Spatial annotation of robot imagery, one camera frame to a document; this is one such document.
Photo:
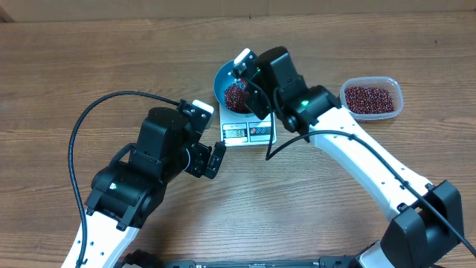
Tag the clear plastic food container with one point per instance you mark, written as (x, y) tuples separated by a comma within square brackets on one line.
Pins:
[(387, 83)]

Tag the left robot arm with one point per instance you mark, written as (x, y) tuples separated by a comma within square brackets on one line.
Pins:
[(133, 184)]

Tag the white digital kitchen scale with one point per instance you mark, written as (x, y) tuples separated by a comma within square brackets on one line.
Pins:
[(238, 130)]

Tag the red beans in bowl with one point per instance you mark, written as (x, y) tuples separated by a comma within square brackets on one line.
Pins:
[(235, 96)]

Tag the blue plastic bowl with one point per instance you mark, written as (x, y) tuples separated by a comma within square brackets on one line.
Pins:
[(223, 79)]

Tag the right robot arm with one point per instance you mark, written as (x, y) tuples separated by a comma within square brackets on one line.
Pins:
[(425, 220)]

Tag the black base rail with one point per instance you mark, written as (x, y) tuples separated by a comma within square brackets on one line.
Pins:
[(143, 259)]

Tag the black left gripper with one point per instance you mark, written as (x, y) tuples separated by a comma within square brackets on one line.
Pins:
[(199, 168)]

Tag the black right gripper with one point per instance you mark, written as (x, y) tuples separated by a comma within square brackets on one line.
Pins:
[(261, 106)]

